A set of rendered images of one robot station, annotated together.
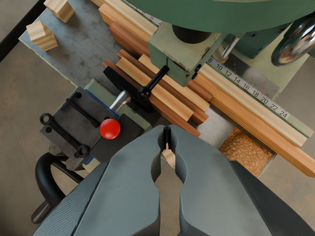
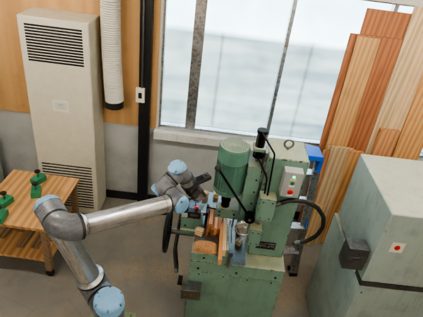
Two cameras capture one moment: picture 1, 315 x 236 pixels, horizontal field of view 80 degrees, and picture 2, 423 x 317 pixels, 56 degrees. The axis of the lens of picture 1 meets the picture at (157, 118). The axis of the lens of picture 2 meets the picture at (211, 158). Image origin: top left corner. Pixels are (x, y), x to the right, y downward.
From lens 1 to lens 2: 2.25 m
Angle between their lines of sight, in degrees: 52
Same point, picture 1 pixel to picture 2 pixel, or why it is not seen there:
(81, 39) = (211, 202)
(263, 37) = not seen: hidden behind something
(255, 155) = (213, 246)
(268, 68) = (249, 259)
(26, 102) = (155, 228)
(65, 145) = not seen: hidden behind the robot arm
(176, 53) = (218, 205)
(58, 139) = not seen: hidden behind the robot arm
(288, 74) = (252, 265)
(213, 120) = (214, 238)
